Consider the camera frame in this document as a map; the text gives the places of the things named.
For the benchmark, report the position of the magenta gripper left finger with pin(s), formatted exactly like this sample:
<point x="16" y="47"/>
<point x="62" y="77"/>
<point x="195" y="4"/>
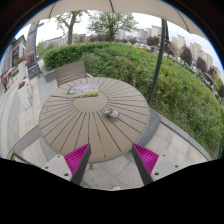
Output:
<point x="70" y="167"/>

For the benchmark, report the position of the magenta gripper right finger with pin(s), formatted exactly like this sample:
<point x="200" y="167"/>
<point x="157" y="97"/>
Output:
<point x="151" y="166"/>

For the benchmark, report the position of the grey computer mouse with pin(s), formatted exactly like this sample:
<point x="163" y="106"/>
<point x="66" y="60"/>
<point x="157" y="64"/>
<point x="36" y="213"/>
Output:
<point x="110" y="113"/>

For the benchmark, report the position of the colourful landscape mouse pad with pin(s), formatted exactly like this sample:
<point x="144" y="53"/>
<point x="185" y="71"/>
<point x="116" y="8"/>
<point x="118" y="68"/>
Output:
<point x="83" y="90"/>

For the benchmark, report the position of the round slatted beige table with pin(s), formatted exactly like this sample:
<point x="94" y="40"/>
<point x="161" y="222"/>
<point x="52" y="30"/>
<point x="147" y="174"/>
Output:
<point x="69" y="123"/>

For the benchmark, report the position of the green hedge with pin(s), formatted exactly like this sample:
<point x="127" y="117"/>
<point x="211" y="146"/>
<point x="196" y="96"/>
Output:
<point x="179" y="96"/>

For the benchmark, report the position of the slatted outdoor chair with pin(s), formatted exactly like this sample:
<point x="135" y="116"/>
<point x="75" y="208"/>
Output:
<point x="70" y="72"/>

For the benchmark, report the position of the black umbrella pole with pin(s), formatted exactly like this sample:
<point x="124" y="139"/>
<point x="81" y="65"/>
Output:
<point x="163" y="42"/>

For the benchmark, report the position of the beige patio umbrella canopy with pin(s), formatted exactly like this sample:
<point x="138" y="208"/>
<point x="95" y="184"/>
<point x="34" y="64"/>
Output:
<point x="158" y="8"/>

